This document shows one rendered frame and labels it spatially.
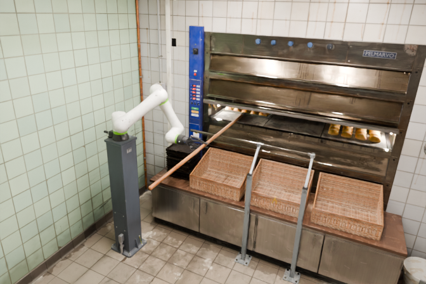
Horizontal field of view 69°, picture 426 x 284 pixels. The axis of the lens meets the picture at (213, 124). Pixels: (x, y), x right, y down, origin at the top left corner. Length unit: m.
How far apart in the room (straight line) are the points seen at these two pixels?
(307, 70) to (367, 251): 1.62
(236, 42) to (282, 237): 1.90
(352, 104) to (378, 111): 0.22
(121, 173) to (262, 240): 1.47
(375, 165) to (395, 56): 0.98
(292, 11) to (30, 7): 2.12
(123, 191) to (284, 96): 1.76
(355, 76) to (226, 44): 1.24
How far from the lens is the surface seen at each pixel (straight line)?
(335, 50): 2.97
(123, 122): 2.64
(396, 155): 3.19
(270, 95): 3.13
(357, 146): 3.15
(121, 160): 2.88
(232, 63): 3.20
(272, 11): 3.04
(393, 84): 3.00
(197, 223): 3.42
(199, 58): 3.31
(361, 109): 3.04
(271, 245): 3.20
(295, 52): 3.02
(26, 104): 2.85
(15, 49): 2.77
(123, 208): 3.16
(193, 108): 3.46
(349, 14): 2.94
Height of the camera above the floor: 2.31
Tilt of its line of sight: 20 degrees down
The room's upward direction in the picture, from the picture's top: 2 degrees clockwise
